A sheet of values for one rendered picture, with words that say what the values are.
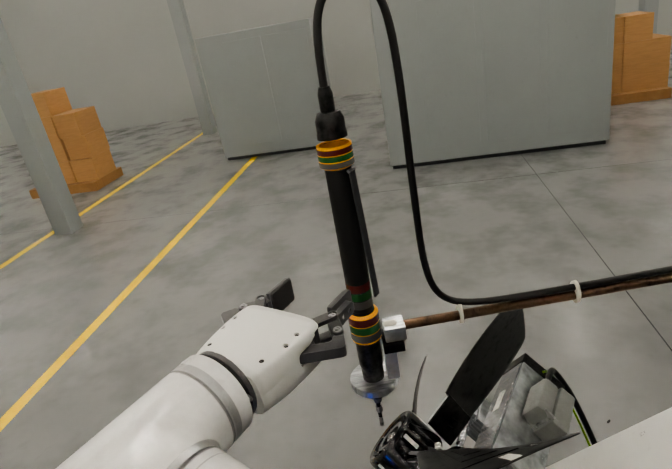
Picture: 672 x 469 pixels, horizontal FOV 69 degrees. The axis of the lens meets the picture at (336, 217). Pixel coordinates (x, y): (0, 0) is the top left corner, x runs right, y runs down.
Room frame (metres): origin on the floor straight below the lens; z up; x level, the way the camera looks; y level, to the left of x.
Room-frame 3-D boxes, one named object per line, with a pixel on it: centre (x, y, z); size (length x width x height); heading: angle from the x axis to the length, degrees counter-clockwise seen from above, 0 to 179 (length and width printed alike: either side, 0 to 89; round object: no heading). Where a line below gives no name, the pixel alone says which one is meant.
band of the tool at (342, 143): (0.58, -0.01, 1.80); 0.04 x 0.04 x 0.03
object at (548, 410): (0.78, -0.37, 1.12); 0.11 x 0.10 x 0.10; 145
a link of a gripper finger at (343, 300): (0.45, 0.01, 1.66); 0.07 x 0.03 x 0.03; 144
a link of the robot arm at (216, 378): (0.36, 0.14, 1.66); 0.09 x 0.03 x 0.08; 54
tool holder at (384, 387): (0.58, -0.02, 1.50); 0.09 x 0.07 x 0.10; 90
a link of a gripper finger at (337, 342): (0.41, 0.05, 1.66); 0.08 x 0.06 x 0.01; 62
